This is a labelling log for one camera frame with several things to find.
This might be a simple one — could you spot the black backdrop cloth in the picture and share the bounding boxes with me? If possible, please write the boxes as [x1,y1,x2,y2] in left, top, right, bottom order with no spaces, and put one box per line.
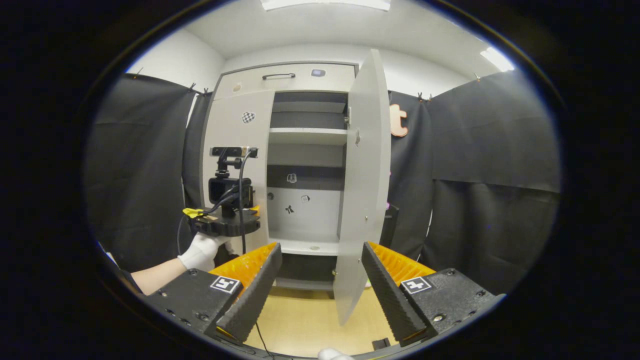
[84,70,562,296]

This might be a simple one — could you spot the thin black cable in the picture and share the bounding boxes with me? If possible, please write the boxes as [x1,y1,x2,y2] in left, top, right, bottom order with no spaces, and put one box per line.
[254,322,275,358]

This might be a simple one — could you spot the grey cabinet door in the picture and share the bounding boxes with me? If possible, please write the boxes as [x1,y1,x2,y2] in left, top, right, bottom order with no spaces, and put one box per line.
[201,90,275,256]
[332,48,400,327]

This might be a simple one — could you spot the grey cabinet drawer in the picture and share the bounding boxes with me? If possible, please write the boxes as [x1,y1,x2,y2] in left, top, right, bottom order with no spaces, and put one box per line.
[214,63,357,101]

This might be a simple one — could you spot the grey double-door shoe cabinet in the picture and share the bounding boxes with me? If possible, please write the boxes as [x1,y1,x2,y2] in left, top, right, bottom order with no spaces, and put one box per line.
[200,61,361,292]

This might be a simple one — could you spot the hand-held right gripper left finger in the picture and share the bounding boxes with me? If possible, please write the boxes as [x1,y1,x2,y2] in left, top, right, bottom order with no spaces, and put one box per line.
[142,242,283,346]

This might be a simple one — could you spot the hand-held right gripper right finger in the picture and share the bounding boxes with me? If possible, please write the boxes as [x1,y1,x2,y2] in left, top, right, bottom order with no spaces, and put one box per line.
[361,241,506,348]

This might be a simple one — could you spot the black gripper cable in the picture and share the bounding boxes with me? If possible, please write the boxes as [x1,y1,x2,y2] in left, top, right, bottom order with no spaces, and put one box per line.
[238,149,258,256]

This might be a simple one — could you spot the long ceiling light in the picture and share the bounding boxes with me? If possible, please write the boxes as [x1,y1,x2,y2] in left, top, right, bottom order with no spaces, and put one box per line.
[260,0,392,12]

